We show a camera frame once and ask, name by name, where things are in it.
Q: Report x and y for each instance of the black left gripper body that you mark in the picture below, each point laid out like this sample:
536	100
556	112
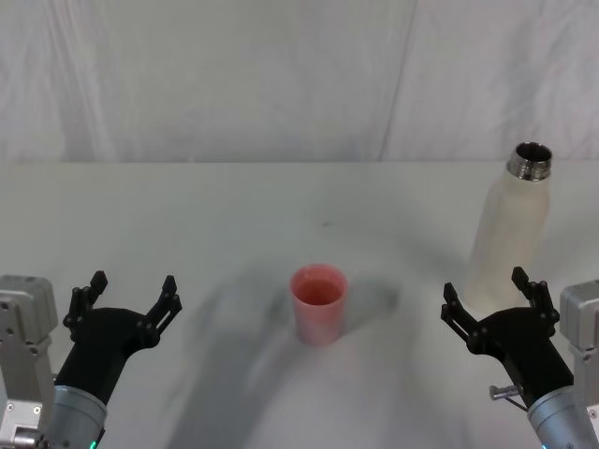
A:
100	341

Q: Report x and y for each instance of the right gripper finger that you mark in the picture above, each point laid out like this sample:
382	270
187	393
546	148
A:
461	322
538	299

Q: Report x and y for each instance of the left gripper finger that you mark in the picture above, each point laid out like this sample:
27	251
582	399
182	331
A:
161	311
77	304

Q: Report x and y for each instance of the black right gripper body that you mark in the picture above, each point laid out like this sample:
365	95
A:
524	346

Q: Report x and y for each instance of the cream vacuum bottle steel neck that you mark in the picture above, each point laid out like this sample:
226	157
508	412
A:
510	224

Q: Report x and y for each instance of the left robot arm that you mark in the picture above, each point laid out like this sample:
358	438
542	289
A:
28	337

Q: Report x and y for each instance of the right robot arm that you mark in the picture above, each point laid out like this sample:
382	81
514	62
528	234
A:
578	355

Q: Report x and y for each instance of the white table cloth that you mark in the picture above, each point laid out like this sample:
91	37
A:
234	220

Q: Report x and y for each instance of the pink plastic cup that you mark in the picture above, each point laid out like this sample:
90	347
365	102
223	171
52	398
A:
319	304

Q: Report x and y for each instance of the white curtain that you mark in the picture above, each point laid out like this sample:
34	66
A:
234	79

